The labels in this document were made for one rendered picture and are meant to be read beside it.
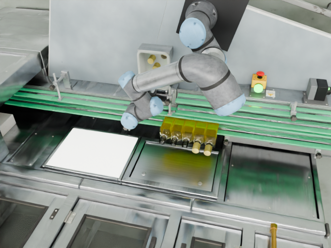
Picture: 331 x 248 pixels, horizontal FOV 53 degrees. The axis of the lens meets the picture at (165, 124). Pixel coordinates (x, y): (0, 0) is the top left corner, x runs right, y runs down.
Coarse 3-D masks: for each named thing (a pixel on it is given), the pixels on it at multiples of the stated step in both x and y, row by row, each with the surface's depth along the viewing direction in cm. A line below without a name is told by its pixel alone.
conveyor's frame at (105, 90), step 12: (36, 84) 198; (48, 84) 198; (60, 84) 198; (84, 84) 198; (96, 84) 197; (108, 84) 197; (180, 84) 177; (192, 84) 177; (240, 84) 176; (108, 96) 188; (120, 96) 186; (276, 96) 166; (288, 96) 166; (300, 96) 166; (324, 108) 160
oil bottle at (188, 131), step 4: (188, 120) 173; (192, 120) 173; (188, 124) 170; (192, 124) 170; (184, 128) 167; (188, 128) 167; (192, 128) 167; (184, 132) 165; (188, 132) 165; (192, 132) 165; (184, 136) 164; (188, 136) 164; (192, 136) 165; (192, 140) 166
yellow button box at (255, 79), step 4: (256, 76) 169; (264, 76) 169; (252, 80) 166; (256, 80) 166; (260, 80) 166; (264, 80) 165; (252, 84) 167; (264, 84) 166; (252, 88) 169; (264, 88) 167; (264, 92) 168
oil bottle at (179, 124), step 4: (176, 120) 173; (180, 120) 173; (184, 120) 173; (176, 124) 170; (180, 124) 170; (184, 124) 171; (172, 128) 168; (176, 128) 168; (180, 128) 168; (172, 132) 166; (176, 132) 165; (180, 132) 165; (172, 136) 166; (176, 136) 165; (180, 136) 166
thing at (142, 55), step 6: (138, 54) 171; (144, 54) 178; (150, 54) 177; (156, 54) 177; (162, 54) 168; (138, 60) 173; (144, 60) 180; (156, 60) 179; (162, 60) 178; (168, 60) 169; (138, 66) 175; (144, 66) 182; (150, 66) 182; (138, 72) 178
